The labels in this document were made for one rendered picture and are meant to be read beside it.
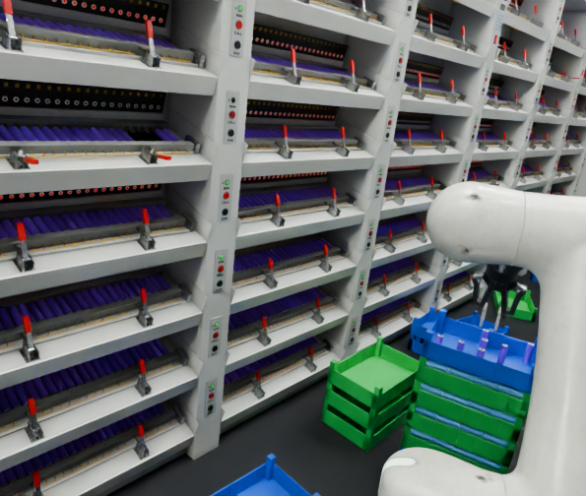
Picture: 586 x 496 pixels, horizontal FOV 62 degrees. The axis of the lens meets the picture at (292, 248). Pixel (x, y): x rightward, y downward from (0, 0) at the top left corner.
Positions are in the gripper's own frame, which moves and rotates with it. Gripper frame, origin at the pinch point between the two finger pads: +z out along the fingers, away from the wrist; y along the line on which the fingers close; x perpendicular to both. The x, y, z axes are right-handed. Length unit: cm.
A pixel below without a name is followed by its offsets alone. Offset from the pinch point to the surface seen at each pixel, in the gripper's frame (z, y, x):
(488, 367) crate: 9.0, 3.0, -9.5
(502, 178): 53, -18, 155
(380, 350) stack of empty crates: 46, -35, 11
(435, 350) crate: 9.3, -11.4, -9.7
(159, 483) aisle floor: 29, -70, -70
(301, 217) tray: -13, -61, 7
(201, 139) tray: -51, -72, -18
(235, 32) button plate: -72, -66, -5
